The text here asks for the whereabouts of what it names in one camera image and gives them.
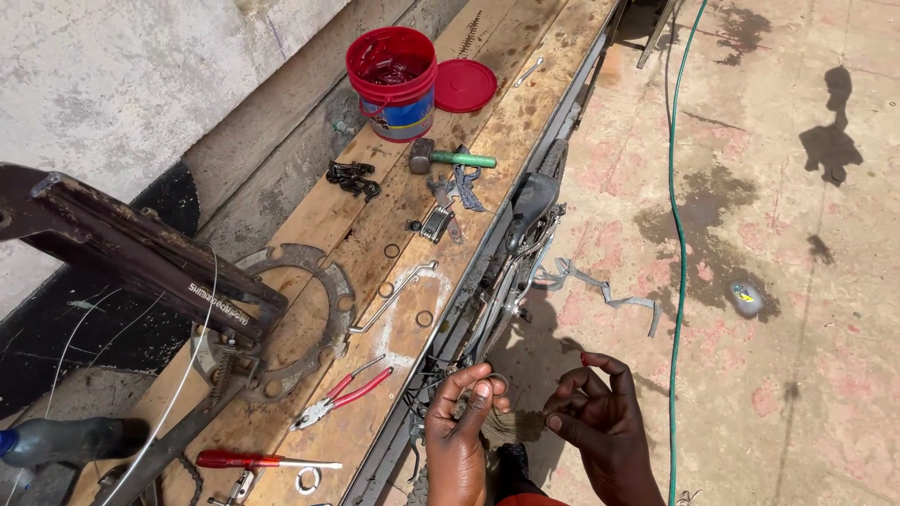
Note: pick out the grey cloth strip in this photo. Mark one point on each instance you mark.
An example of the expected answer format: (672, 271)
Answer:
(619, 301)

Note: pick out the black derailleur part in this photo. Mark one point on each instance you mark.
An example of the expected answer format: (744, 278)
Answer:
(351, 179)

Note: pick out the blue-grey cloth strip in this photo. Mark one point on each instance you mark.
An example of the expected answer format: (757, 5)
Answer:
(465, 183)

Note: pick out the small round blue-yellow cap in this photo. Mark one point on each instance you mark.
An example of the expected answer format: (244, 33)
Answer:
(745, 295)

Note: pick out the dark flat metal bar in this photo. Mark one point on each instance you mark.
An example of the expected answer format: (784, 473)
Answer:
(169, 443)

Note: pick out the silver metal bracket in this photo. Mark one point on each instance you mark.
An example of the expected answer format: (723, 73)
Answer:
(239, 488)

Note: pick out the person's red clothing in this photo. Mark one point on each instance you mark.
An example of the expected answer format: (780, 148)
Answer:
(531, 500)

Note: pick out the grey flat spanner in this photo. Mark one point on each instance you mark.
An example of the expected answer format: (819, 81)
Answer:
(446, 204)

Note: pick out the person's right hand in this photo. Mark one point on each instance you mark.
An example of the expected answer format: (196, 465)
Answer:
(612, 436)

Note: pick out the silver bent wrench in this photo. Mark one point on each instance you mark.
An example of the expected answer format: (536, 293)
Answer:
(394, 295)

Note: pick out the dark plastic bottle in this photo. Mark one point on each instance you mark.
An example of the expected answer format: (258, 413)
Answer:
(70, 441)

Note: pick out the silver washer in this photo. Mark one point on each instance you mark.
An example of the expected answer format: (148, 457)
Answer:
(299, 481)

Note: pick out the dark brown bicycle frame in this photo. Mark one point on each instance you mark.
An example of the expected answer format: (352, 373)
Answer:
(126, 239)

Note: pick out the small silver wrench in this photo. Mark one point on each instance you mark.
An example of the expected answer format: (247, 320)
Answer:
(527, 72)

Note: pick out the grey metal bar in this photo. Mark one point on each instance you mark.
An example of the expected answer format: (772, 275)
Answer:
(657, 31)

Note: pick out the person's left hand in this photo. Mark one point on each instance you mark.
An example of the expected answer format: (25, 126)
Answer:
(453, 450)

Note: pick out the red plastic bucket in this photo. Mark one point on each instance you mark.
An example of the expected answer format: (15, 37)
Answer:
(394, 98)

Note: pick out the red bucket lid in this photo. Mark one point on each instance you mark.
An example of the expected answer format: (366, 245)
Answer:
(465, 86)

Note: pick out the brown knitted rag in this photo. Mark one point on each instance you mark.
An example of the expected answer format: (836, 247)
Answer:
(517, 425)

